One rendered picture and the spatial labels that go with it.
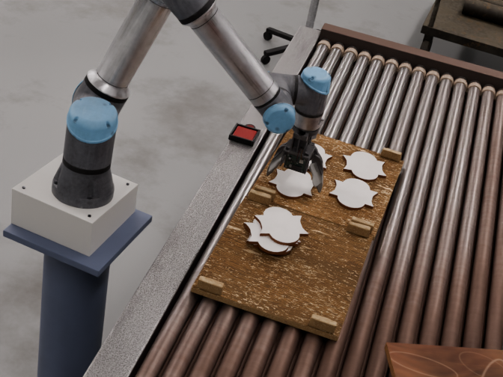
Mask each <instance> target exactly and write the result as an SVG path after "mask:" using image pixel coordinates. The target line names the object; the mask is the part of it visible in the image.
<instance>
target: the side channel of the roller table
mask: <svg viewBox="0 0 503 377"><path fill-rule="evenodd" d="M325 38H326V39H328V40H330V41H331V44H332V45H331V48H332V46H333V45H334V44H335V43H337V42H339V43H343V45H344V51H345V50H346V49H347V48H348V47H349V46H354V47H356V48H357V49H358V55H359V53H360V52H361V51H362V50H365V49H366V50H368V51H370V52H371V59H372V57H373V56H375V54H379V53H380V54H382V55H384V57H385V62H386V61H387V60H388V59H389V58H396V59H397V60H398V67H399V66H400V65H401V63H402V62H404V61H408V62H410V63H411V64H412V70H413V69H414V68H415V66H417V65H422V66H424V67H425V69H426V74H427V73H428V71H429V70H431V69H436V70H438V71H439V79H440V78H441V76H442V74H443V73H450V74H452V76H453V80H454V81H455V79H456V78H457V77H459V76H462V77H465V78H466V80H467V85H469V83H470V82H471V81H474V80H476V81H479V82H480V83H481V90H482V89H483V87H484V85H493V86H494V88H495V91H496V93H497V90H498V89H500V88H503V72H501V71H498V70H493V69H490V68H487V67H482V66H479V65H477V64H471V63H469V62H465V61H461V60H457V59H455V58H449V57H447V56H444V55H439V54H436V53H433V52H428V51H425V50H422V49H417V48H414V47H411V46H407V45H403V44H400V43H395V42H393V41H390V40H385V39H382V38H379V37H374V36H371V35H368V34H363V33H360V32H357V31H352V30H349V29H346V28H342V27H338V26H336V25H330V24H328V23H324V25H323V27H322V28H321V31H320V37H319V41H318V42H320V41H321V40H322V39H325Z"/></svg>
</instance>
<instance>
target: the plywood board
mask: <svg viewBox="0 0 503 377"><path fill-rule="evenodd" d="M384 349H385V354H386V357H387V360H388V365H389V368H390V371H391V377H503V350H497V349H476V348H465V347H453V346H432V345H421V344H410V343H389V342H386V344H385V348H384Z"/></svg>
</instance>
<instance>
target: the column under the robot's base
mask: <svg viewBox="0 0 503 377"><path fill-rule="evenodd" d="M152 217H153V216H152V215H149V214H147V213H145V212H142V211H140V210H137V209H135V212H134V213H133V214H132V215H131V216H130V217H129V218H128V219H127V220H125V222H124V223H122V225H121V226H119V228H118V229H116V231H115V232H113V234H112V235H110V237H109V238H107V240H106V241H104V243H103V244H101V246H100V247H98V249H97V250H95V252H94V253H92V255H90V256H86V255H84V254H81V253H79V252H78V251H74V250H73V249H71V248H68V247H66V246H63V245H61V244H58V243H57V242H53V241H52V240H50V239H47V238H45V237H42V236H40V235H37V234H36V233H32V232H31V231H29V230H26V229H24V228H21V227H19V226H16V225H15V224H10V225H9V226H8V227H6V228H5V229H4V230H3V236H4V237H6V238H9V239H11V240H13V241H15V242H18V243H20V244H22V245H25V246H27V247H29V248H32V249H34V250H36V251H39V252H40V253H43V254H44V256H43V282H42V296H41V311H40V337H39V351H38V365H37V377H83V375H84V374H85V372H86V370H87V369H88V367H89V366H90V364H91V362H92V360H93V359H94V358H95V356H96V354H97V353H98V351H99V350H100V348H101V344H102V337H103V323H104V316H105V309H106V296H107V289H108V282H109V268H110V264H111V263H112V262H113V261H114V260H115V259H116V258H117V257H118V256H119V255H120V254H121V253H122V252H123V251H124V250H125V248H126V247H127V246H128V245H129V244H130V243H131V242H132V241H133V240H134V239H135V238H136V237H137V236H138V235H139V234H140V233H141V232H142V231H143V230H144V228H146V226H147V225H149V223H150V222H152Z"/></svg>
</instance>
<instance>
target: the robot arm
mask: <svg viewBox="0 0 503 377"><path fill-rule="evenodd" d="M171 12H172V13H173V14H174V15H175V16H176V17H177V19H178V20H179V21H180V23H181V24H182V25H185V26H189V27H190V28H191V29H192V30H193V31H194V32H195V34H196V35H197V36H198V38H199V39H200V40H201V42H202V43H203V44H204V45H205V46H206V47H207V49H208V50H209V51H210V52H211V54H212V55H213V56H214V58H215V59H216V60H217V61H218V62H219V63H220V65H221V66H222V67H223V69H224V70H225V71H226V73H227V74H228V75H229V76H230V77H231V78H232V79H233V81H234V82H235V83H236V85H237V86H238V87H239V89H240V90H241V91H242V92H243V93H244V94H245V96H246V97H247V98H248V99H249V101H250V102H251V103H252V105H253V106H254V107H255V108H256V109H257V110H258V112H259V113H260V114H261V116H262V117H263V123H264V124H265V127H266V128H267V129H268V130H269V131H270V132H272V133H275V134H283V133H286V132H288V131H289V130H291V129H292V130H293V131H294V133H293V138H291V139H290V140H288V142H286V143H283V144H282V145H281V146H280V147H279V148H278V149H277V151H276V153H275V155H274V157H273V159H272V161H271V162H270V164H269V167H268V168H267V172H266V175H267V176H269V175H270V174H271V173H272V172H273V171H274V170H275V168H277V167H278V166H279V165H280V167H281V165H282V164H283V163H284V168H287V169H291V170H293V171H297V172H300V173H302V174H306V172H307V170H308V168H309V171H310V172H311V173H312V183H313V186H314V187H317V190H318V192H319V193H320V192H321V190H322V187H323V159H322V157H321V155H320V154H319V152H318V149H317V147H316V146H315V143H314V142H311V140H313V139H315V138H316V137H317V133H318V132H319V128H320V125H321V122H322V121H324V120H325V118H323V117H322V116H323V113H324V110H325V107H326V101H327V97H328V94H329V89H330V83H331V76H330V74H329V73H328V72H327V71H326V70H324V69H323V68H320V67H306V68H305V69H304V70H303V71H302V74H301V75H290V74H283V73H271V72H270V71H267V70H266V69H265V67H264V66H263V65H262V63H261V62H260V61H259V60H258V59H257V57H256V56H255V55H254V53H253V52H252V51H251V50H250V48H249V47H248V46H247V45H246V43H245V42H244V40H243V39H242V38H241V36H239V34H238V33H237V32H236V30H235V29H234V27H233V26H232V25H231V24H230V23H229V21H228V20H227V19H226V18H225V16H224V15H223V13H222V12H221V11H220V9H218V7H217V6H216V0H135V1H134V3H133V5H132V7H131V8H130V10H129V13H128V14H127V15H126V18H125V20H124V21H123V23H122V25H121V27H120V28H119V30H118V32H117V34H116V35H115V38H114V39H113V41H112V43H111V45H110V46H109V48H108V50H107V52H106V53H105V55H104V57H103V59H102V60H101V62H100V65H99V66H98V68H96V69H92V70H89V71H88V73H87V75H86V77H85V78H84V79H83V80H82V81H81V82H80V83H79V84H78V86H77V87H76V89H75V90H74V93H73V98H72V105H71V106H70V108H69V111H68V113H67V128H66V134H65V140H64V152H63V159H62V162H61V164H60V166H59V168H58V170H57V172H56V174H55V176H54V177H53V180H52V193H53V195H54V196H55V197H56V198H57V199H58V200H59V201H61V202H62V203H64V204H67V205H68V206H72V207H76V208H80V209H95V208H99V207H102V206H105V205H106V204H108V203H110V202H111V201H112V198H113V196H114V191H115V185H114V183H113V179H112V172H111V163H112V154H113V149H114V144H115V136H116V131H117V128H118V115H119V113H120V112H121V109H122V108H123V106H124V104H125V103H126V101H127V99H128V98H129V95H130V91H129V87H128V85H129V83H130V82H131V80H132V78H133V76H134V75H135V73H136V71H137V69H138V68H139V66H140V65H141V63H142V61H143V60H144V57H145V56H146V54H147V52H148V51H149V49H150V47H151V46H152V44H153V42H154V40H155V39H156V37H157V35H158V33H159V32H160V30H161V28H162V27H163V25H164V24H165V21H166V20H167V18H168V16H169V15H170V13H171ZM293 105H295V108H294V107H293ZM310 161H311V164H310V166H309V162H310Z"/></svg>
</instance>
